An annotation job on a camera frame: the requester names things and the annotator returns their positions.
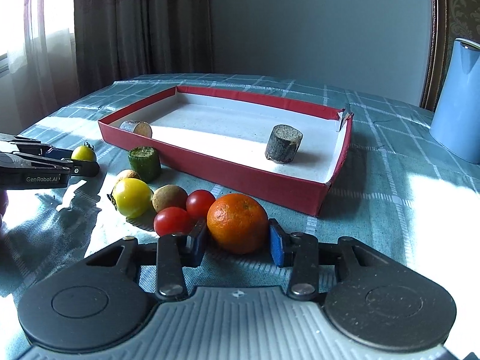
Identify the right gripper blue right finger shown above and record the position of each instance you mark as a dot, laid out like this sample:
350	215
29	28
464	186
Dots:
299	251

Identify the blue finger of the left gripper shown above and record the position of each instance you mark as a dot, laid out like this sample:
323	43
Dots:
84	168
57	153

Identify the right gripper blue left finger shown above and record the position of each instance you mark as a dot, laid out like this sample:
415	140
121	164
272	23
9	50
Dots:
173	253

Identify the small yellow-green tomato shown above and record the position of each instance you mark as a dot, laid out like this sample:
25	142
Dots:
84	152

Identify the red cherry tomato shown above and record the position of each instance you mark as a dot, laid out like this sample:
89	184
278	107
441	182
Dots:
172	220
198	203

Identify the brown longan fruit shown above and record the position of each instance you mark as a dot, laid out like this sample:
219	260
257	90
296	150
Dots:
125	174
167	196

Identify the large yellow-green tomato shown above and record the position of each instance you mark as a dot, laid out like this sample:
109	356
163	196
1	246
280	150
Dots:
131	197

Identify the green cucumber chunk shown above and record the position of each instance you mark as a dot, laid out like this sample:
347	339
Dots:
146	162

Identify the orange mandarin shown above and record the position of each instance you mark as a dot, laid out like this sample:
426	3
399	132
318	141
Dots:
238	223

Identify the eggplant chunk sideways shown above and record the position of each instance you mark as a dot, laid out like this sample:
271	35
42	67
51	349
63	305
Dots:
138	127

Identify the dark eggplant chunk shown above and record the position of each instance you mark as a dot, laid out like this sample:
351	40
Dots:
283	144

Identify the person's left hand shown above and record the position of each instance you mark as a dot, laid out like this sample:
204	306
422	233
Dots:
4	201

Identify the teal plaid tablecloth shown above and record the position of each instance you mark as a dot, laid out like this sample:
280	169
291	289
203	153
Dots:
399	191

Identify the red cardboard tray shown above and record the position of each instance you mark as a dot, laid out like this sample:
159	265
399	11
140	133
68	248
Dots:
221	135

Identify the brown patterned curtain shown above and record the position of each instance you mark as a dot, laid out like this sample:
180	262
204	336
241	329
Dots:
123	39

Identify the blue electric kettle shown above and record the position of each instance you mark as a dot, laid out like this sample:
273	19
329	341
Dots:
455	122

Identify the dark wooden door frame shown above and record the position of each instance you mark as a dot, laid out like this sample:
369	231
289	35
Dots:
437	54

